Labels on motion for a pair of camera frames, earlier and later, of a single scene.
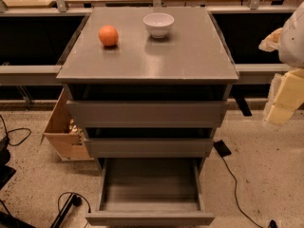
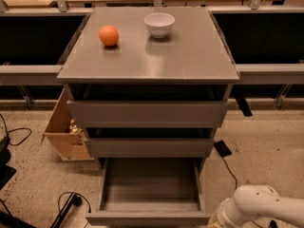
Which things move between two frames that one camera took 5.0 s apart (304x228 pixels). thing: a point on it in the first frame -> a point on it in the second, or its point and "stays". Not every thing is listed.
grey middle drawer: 150,147 stays
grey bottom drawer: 151,192 stays
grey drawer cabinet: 146,98 stays
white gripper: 294,42 -> 225,213
